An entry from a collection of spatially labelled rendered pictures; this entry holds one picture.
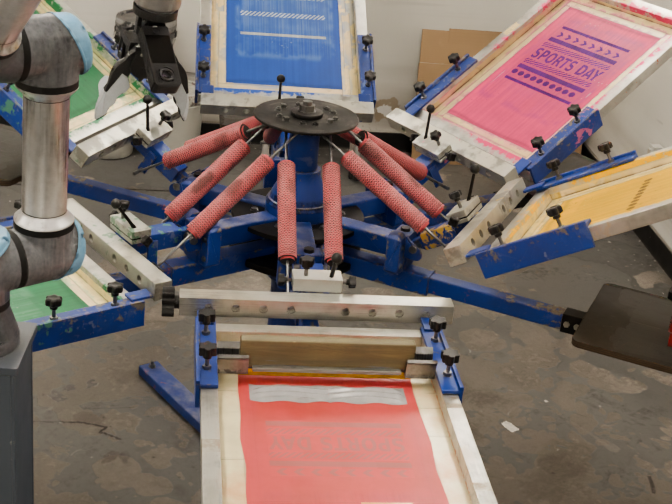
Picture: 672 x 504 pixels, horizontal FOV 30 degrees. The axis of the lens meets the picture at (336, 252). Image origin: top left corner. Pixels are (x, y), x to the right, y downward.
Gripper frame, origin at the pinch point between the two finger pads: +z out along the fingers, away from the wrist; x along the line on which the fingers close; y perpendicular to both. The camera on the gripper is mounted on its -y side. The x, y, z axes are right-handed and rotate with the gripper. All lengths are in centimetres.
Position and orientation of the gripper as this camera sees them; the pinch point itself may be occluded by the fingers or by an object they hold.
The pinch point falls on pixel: (141, 123)
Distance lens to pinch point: 209.8
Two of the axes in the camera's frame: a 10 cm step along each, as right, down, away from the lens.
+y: -3.6, -5.7, 7.4
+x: -9.0, 0.3, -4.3
